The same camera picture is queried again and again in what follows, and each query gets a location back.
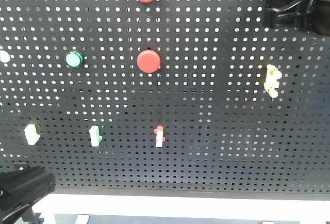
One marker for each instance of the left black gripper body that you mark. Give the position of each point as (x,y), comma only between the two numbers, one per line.
(11,203)

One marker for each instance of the black perforated pegboard panel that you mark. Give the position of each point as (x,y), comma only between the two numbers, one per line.
(223,131)

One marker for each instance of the green-tipped white rocker switch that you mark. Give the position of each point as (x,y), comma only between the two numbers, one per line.
(95,136)

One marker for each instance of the red-tipped white rocker switch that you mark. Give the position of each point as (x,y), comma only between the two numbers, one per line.
(159,132)

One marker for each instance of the white standing desk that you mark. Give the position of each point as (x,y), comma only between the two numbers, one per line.
(185,207)

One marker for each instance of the yellow toggle switch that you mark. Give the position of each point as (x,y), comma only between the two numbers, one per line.
(271,83)

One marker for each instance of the yellow-tipped white rocker switch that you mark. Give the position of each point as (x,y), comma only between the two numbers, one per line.
(31,134)

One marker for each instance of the green push button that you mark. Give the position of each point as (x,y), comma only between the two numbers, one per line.
(74,59)

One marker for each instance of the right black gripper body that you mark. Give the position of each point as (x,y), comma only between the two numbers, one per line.
(306,16)

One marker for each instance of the left black clamp bracket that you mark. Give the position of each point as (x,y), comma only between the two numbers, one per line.
(31,190)

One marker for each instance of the lower red push button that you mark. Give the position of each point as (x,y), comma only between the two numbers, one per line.
(148,61)

